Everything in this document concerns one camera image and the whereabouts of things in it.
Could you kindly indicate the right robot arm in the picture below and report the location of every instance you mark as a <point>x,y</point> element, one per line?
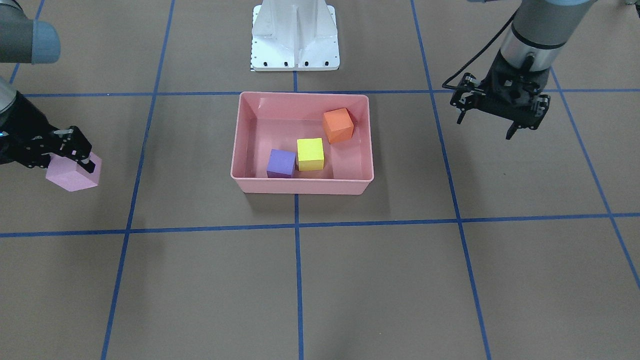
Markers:
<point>24,40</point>

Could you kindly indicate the purple foam block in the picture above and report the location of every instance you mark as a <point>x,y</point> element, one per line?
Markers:
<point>281,164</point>

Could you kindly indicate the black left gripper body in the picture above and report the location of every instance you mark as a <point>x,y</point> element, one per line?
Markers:
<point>469,93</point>

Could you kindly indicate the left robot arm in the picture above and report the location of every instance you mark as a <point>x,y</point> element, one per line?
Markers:
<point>536,34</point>

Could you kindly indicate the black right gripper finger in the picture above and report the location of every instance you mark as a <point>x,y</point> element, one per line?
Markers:
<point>80,162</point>
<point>74,144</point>

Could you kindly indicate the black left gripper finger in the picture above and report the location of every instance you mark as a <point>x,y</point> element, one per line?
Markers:
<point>512,130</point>
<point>461,115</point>

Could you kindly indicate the pink plastic bin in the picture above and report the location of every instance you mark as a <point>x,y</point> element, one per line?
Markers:
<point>275,120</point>

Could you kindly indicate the pink foam block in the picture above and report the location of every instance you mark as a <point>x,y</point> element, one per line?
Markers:
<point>70,176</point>

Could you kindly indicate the yellow foam block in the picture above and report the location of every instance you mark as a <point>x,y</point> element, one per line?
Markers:
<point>310,154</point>

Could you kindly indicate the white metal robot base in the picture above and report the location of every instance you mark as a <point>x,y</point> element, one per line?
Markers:
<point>294,36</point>

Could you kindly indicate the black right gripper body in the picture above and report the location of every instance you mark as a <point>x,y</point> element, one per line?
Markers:
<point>21,131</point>

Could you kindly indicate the orange foam block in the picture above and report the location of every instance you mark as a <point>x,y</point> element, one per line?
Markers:
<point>338,125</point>

